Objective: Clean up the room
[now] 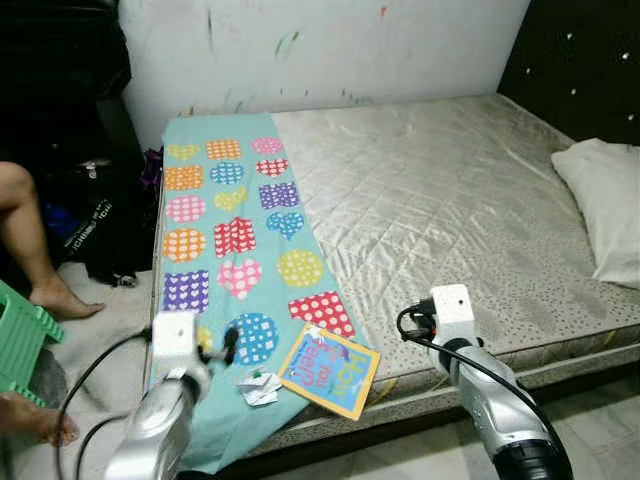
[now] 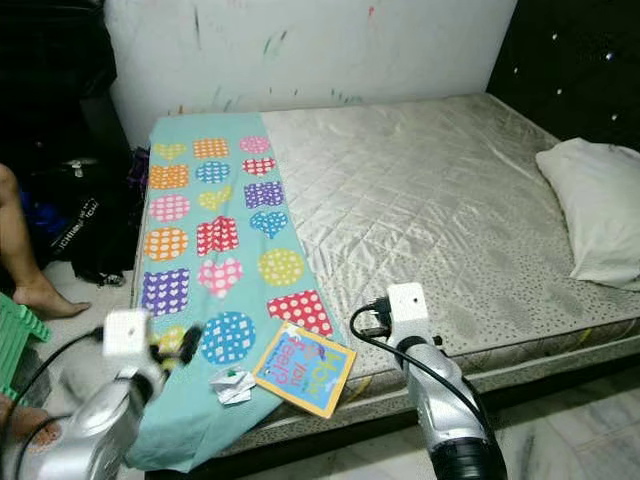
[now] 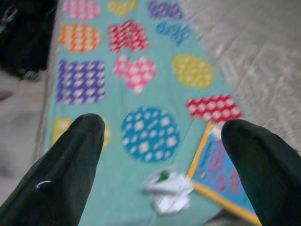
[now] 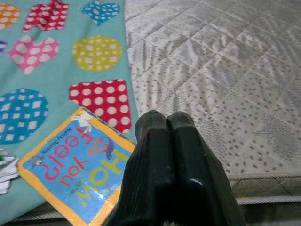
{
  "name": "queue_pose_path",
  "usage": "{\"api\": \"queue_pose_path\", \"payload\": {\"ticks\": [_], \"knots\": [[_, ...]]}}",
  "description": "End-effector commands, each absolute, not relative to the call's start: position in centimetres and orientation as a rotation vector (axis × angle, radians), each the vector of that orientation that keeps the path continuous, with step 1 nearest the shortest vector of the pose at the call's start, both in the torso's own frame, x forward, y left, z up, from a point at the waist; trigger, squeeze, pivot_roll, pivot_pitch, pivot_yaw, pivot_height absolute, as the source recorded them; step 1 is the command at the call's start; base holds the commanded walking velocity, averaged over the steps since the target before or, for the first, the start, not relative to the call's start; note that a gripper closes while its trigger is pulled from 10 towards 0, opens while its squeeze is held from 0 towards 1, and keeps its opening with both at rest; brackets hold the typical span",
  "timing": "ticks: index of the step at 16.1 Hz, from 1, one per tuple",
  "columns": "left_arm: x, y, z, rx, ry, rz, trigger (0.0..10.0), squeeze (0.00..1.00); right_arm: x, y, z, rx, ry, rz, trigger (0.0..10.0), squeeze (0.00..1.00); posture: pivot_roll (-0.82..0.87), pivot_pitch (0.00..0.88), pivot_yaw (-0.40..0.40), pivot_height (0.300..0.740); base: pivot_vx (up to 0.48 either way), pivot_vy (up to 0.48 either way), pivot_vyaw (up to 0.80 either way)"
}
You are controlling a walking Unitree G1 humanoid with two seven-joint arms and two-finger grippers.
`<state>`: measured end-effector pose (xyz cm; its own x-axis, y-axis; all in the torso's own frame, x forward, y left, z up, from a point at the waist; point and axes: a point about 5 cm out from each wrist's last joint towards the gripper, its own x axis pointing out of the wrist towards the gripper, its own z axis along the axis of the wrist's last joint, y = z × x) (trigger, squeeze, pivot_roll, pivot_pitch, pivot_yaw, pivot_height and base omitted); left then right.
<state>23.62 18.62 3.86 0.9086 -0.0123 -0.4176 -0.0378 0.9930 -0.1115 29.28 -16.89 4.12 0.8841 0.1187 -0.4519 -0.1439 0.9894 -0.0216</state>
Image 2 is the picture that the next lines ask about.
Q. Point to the white paper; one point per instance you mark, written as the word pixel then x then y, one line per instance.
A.
pixel 232 386

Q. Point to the blue yellow children's book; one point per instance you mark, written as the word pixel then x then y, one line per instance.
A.
pixel 302 368

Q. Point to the white printed pillow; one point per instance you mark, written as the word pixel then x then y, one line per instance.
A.
pixel 595 205

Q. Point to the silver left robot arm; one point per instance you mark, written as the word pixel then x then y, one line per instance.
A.
pixel 90 430

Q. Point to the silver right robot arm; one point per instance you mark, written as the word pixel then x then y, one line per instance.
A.
pixel 450 410

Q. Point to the white quilted mattress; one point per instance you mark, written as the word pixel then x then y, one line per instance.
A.
pixel 410 200

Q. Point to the black bag with white print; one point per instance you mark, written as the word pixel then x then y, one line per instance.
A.
pixel 90 230

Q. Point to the green plastic stool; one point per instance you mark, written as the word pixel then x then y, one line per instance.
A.
pixel 20 345

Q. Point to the teal blanket with colourful shapes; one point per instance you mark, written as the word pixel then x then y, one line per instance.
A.
pixel 225 200

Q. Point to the purple cloth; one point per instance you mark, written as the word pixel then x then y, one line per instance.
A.
pixel 140 168

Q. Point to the person in blue shirt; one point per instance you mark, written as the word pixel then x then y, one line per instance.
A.
pixel 20 240

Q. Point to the dark tufted headboard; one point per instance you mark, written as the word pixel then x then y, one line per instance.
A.
pixel 570 60

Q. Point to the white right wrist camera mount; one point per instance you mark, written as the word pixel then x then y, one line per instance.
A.
pixel 407 303

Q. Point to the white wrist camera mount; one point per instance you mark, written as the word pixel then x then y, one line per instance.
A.
pixel 127 333
pixel 407 303

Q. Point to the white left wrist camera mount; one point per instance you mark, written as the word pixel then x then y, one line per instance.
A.
pixel 127 333

